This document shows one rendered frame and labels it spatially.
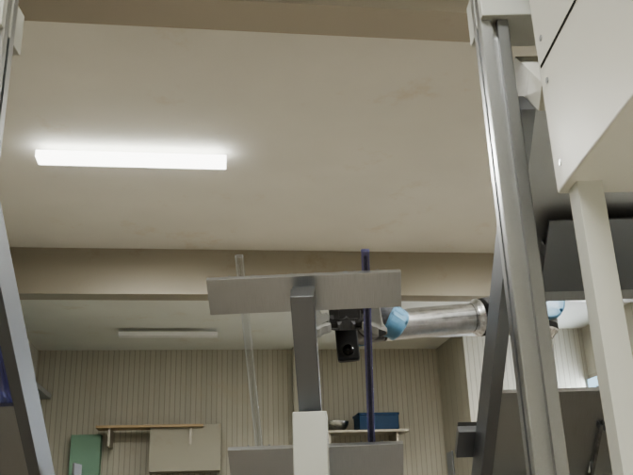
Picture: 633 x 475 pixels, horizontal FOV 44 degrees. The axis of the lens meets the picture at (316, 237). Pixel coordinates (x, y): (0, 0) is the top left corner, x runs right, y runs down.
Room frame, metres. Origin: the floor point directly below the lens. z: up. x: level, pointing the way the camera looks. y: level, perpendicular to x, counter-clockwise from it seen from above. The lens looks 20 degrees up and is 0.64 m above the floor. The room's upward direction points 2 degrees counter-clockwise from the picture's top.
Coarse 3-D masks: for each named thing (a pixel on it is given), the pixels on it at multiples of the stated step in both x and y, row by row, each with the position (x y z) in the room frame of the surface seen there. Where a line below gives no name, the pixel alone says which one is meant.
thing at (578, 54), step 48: (576, 0) 0.71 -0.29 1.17; (624, 0) 0.61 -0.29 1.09; (576, 48) 0.73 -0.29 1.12; (624, 48) 0.63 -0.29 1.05; (576, 96) 0.75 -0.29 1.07; (624, 96) 0.65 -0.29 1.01; (576, 144) 0.77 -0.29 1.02; (624, 144) 0.73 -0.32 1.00; (576, 192) 0.82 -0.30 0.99; (576, 240) 0.84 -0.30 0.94; (624, 336) 0.82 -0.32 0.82; (624, 384) 0.82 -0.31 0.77; (624, 432) 0.82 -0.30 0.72
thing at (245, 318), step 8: (240, 256) 1.29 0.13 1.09; (240, 264) 1.30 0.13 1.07; (240, 272) 1.31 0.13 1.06; (248, 320) 1.38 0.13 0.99; (248, 328) 1.39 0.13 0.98; (248, 336) 1.40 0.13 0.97; (248, 344) 1.41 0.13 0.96; (248, 352) 1.42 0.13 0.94; (248, 360) 1.44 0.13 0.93; (248, 368) 1.45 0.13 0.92; (248, 376) 1.46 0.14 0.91; (256, 392) 1.49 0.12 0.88; (256, 400) 1.50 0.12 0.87; (256, 408) 1.51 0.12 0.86; (256, 416) 1.52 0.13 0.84; (256, 424) 1.54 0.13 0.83; (256, 432) 1.55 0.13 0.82; (256, 440) 1.56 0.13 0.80
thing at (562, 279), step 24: (528, 168) 1.04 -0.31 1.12; (552, 168) 1.04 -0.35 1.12; (552, 192) 1.07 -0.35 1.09; (624, 192) 1.08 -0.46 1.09; (552, 216) 1.10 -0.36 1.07; (624, 216) 1.11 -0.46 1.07; (552, 240) 1.09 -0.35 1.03; (624, 240) 1.10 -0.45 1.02; (552, 264) 1.12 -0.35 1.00; (576, 264) 1.12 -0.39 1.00; (624, 264) 1.13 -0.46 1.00; (552, 288) 1.15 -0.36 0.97; (576, 288) 1.15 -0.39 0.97; (624, 288) 1.16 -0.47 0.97
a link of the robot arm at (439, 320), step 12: (480, 300) 1.93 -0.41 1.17; (408, 312) 1.86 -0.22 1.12; (420, 312) 1.87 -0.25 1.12; (432, 312) 1.88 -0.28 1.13; (444, 312) 1.89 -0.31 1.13; (456, 312) 1.90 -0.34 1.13; (468, 312) 1.91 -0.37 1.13; (480, 312) 1.92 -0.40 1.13; (408, 324) 1.86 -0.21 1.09; (420, 324) 1.87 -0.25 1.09; (432, 324) 1.88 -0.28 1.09; (444, 324) 1.89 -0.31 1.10; (456, 324) 1.90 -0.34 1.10; (468, 324) 1.91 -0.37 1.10; (480, 324) 1.93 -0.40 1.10; (360, 336) 1.82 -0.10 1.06; (408, 336) 1.88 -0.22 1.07; (420, 336) 1.90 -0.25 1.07
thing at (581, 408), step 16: (512, 400) 1.35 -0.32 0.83; (560, 400) 1.36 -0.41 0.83; (576, 400) 1.36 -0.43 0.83; (592, 400) 1.36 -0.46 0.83; (512, 416) 1.38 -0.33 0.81; (576, 416) 1.38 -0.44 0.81; (592, 416) 1.38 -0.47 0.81; (512, 432) 1.40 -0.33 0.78; (576, 432) 1.41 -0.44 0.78; (592, 432) 1.41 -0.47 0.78; (496, 448) 1.43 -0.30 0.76; (512, 448) 1.43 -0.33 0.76; (576, 448) 1.44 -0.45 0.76; (592, 448) 1.44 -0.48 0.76; (608, 448) 1.44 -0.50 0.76; (496, 464) 1.46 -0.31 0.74; (512, 464) 1.46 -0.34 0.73; (576, 464) 1.46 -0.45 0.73; (608, 464) 1.47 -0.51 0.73
